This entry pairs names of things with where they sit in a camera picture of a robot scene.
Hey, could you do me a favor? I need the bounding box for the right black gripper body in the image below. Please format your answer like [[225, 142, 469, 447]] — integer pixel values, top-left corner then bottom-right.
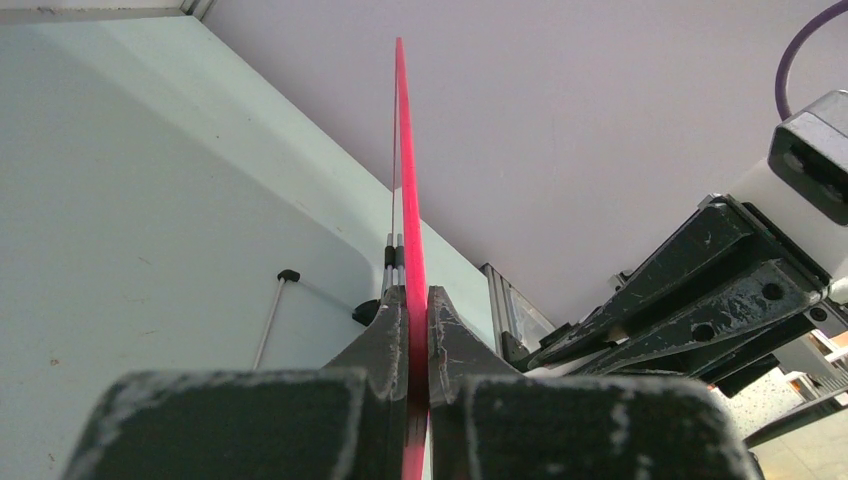
[[514, 196, 832, 384]]

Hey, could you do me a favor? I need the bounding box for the aluminium frame profile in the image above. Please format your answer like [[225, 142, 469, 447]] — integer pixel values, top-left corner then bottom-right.
[[480, 263, 556, 357]]

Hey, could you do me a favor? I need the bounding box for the wire whiteboard stand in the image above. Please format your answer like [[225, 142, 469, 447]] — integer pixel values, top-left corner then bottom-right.
[[251, 231, 407, 372]]

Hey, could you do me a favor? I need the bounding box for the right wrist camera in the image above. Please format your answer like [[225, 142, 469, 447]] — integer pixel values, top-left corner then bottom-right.
[[729, 90, 847, 281]]

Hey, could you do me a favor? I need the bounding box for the pink framed whiteboard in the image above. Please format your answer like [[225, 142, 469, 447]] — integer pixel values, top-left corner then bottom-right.
[[395, 37, 429, 479]]

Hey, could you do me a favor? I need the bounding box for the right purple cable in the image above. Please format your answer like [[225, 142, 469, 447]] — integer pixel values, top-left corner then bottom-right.
[[773, 0, 848, 122]]

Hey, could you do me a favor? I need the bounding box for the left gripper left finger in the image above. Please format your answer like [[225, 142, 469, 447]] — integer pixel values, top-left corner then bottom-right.
[[63, 286, 408, 479]]

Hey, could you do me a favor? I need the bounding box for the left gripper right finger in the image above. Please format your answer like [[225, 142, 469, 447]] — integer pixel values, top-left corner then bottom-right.
[[428, 286, 759, 479]]

